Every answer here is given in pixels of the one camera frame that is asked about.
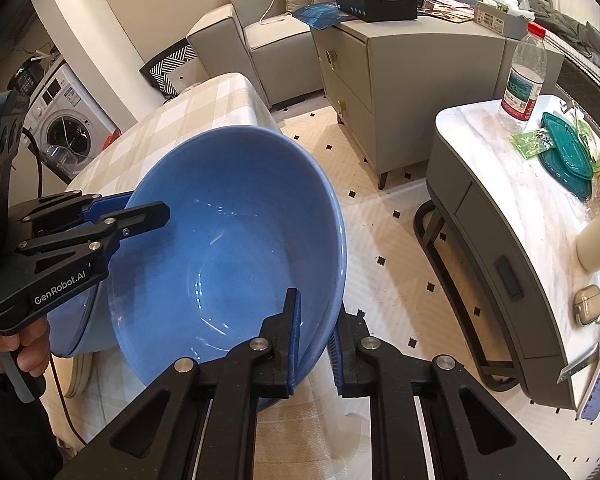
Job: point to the teal plates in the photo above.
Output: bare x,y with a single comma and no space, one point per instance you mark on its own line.
567,160

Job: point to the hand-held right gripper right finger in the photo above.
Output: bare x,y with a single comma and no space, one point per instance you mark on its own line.
336,355

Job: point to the person's left hand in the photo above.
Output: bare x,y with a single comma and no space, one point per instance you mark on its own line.
35,350

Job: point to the black white patterned box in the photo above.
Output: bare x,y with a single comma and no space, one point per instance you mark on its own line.
170,67

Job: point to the marble side table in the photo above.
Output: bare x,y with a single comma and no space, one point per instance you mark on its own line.
530,200

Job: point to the beige checkered tablecloth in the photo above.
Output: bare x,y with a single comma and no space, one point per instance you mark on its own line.
190,105

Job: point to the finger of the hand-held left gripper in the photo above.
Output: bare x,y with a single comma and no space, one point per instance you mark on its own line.
105,206
140,217

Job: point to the beige earbuds case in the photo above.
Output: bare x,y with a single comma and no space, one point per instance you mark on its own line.
589,305

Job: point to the grey sofa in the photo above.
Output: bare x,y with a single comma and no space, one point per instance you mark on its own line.
260,45

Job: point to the blue plastic bag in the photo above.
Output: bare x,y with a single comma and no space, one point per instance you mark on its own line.
325,14

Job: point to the small cardboard box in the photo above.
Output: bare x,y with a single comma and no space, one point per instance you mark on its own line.
500,19

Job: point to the grey clothes pile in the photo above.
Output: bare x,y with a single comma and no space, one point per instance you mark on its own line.
580,30

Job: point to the clear water bottle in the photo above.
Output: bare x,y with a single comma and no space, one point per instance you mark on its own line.
522,80

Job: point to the magazine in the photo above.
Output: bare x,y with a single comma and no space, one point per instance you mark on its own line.
445,9

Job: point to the blue bowl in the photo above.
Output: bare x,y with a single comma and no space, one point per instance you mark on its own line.
220,240
75,325

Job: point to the black pressure cooker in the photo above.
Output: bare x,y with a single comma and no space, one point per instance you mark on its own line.
27,76

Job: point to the green snack packet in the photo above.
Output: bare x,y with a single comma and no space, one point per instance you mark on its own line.
530,142

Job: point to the bed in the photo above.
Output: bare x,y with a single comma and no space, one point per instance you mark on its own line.
587,80

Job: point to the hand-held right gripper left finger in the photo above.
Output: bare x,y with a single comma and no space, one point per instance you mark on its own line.
294,355

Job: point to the person's left forearm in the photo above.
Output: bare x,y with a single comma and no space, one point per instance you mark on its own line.
10,435

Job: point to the white washing machine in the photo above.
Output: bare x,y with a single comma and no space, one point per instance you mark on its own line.
65,130

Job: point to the grey nightstand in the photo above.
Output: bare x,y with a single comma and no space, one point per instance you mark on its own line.
405,80

